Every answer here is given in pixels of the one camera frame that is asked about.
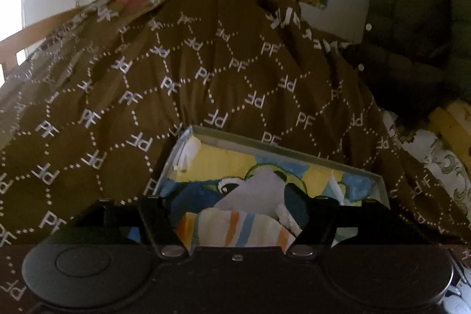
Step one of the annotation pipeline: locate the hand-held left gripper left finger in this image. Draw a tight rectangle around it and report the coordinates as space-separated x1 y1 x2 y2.
70 196 186 260

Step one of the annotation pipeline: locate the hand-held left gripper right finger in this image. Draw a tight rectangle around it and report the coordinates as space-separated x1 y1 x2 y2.
285 196 398 259

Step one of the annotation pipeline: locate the white sock blue print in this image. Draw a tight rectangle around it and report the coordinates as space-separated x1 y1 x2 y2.
213 169 291 219

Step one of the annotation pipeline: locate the yellow orange striped sock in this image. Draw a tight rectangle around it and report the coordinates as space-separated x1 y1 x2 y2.
175 209 304 249

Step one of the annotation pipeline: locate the frog painted box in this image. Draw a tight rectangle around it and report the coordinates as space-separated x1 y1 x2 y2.
149 126 391 252

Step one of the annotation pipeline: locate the white swirl patterned pillow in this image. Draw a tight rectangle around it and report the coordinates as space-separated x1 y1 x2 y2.
383 108 471 226

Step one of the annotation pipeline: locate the brown patterned blanket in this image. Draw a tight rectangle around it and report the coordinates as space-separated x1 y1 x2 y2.
0 0 471 314

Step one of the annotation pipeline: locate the olive quilted jacket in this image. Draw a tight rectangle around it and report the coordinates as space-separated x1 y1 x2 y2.
346 0 471 116

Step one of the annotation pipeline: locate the light wooden bed frame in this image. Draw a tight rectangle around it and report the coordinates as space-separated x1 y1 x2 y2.
427 102 471 156

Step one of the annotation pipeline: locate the brown wooden bed rail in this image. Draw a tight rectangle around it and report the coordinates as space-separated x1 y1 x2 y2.
0 7 83 79

